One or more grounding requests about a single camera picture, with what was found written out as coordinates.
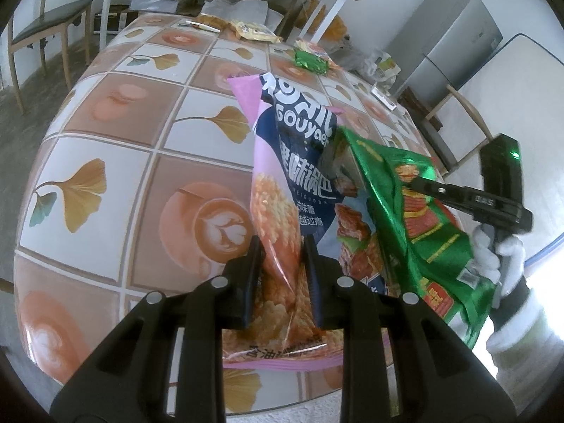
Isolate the pink blue snack bag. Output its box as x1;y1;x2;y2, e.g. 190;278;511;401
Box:
222;73;391;372

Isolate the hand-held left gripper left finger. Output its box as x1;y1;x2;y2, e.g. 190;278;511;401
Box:
50;235;266;423

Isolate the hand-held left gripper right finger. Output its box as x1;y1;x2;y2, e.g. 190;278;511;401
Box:
302;233;517;423

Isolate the small green packet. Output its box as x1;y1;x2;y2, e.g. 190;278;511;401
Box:
294;49;331;75

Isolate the person's right hand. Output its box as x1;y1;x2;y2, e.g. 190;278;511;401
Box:
467;224;527;309

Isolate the wooden chair dark seat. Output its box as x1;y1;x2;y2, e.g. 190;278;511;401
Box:
8;0;95;115
423;83;501;181

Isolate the white plastic bag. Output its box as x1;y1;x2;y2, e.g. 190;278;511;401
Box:
355;50;403;93

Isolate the green snack bag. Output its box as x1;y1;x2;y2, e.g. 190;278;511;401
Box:
337;125;498;345

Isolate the tile pattern tablecloth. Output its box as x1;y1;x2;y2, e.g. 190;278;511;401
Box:
13;13;468;415

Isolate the yellow snack packet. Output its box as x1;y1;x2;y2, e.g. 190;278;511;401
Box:
229;19;283;45

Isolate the small white packet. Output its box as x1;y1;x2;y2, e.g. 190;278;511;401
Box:
371;87;396;111

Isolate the grey refrigerator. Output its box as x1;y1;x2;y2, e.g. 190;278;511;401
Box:
387;0;504;98

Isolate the yellow plastic bag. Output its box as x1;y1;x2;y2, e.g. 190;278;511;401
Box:
303;0;349;42

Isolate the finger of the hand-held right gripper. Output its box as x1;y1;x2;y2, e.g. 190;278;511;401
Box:
412;175;485;212

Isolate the crumpled white paper sheet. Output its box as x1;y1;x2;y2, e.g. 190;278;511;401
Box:
202;0;270;25

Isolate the brown wooden stool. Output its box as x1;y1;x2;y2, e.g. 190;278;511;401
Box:
397;86;443;133

